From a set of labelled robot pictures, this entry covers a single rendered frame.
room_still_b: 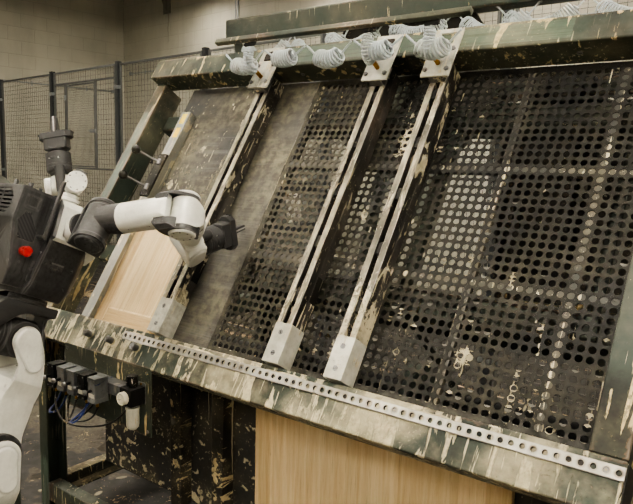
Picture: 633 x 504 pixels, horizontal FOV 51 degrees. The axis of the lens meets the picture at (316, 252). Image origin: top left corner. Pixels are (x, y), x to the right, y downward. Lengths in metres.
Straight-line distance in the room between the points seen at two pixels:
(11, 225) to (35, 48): 9.45
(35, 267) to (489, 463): 1.36
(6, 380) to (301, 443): 0.92
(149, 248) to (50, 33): 9.12
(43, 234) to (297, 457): 1.06
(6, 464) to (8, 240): 0.66
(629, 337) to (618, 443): 0.24
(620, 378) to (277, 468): 1.20
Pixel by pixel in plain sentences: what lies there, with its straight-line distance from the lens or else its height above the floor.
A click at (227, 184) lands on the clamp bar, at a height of 1.41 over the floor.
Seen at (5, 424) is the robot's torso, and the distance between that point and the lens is 2.24.
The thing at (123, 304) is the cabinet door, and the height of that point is 0.96.
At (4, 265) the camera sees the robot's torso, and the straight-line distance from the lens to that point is 2.09.
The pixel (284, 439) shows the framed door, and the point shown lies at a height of 0.59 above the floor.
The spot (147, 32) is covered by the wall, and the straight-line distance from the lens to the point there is 11.63.
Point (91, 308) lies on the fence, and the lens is 2.68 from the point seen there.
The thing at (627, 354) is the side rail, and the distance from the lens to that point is 1.64.
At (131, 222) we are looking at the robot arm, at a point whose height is 1.32.
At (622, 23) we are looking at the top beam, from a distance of 2.10.
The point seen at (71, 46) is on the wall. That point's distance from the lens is 11.72.
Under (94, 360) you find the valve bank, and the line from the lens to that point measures 2.55.
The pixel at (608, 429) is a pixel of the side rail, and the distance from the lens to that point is 1.59.
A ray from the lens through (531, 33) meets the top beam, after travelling 2.17.
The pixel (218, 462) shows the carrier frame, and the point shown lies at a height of 0.44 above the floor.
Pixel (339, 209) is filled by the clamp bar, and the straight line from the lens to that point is 2.10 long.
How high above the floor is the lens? 1.50
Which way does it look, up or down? 8 degrees down
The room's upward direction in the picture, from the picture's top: 1 degrees clockwise
